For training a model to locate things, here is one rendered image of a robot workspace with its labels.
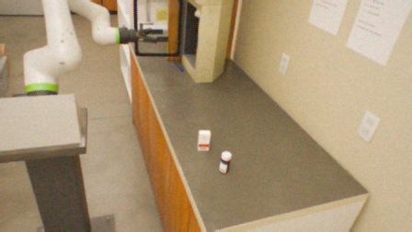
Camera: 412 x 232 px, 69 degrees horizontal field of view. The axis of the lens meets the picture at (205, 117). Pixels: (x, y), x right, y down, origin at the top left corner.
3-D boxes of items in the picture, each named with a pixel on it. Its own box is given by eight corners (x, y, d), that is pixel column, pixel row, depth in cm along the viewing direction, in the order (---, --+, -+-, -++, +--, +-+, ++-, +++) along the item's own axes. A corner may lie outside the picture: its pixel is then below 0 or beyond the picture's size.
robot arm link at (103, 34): (93, 50, 170) (92, 40, 160) (91, 30, 173) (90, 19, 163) (119, 49, 175) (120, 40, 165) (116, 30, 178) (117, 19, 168)
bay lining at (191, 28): (216, 52, 215) (223, 1, 196) (231, 67, 195) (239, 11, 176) (183, 54, 207) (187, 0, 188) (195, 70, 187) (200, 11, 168)
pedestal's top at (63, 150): (0, 163, 120) (-3, 156, 118) (17, 119, 145) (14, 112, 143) (86, 154, 130) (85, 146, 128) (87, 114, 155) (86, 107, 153)
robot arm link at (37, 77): (40, 86, 121) (39, 41, 124) (17, 95, 128) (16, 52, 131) (69, 90, 132) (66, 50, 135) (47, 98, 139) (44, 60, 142)
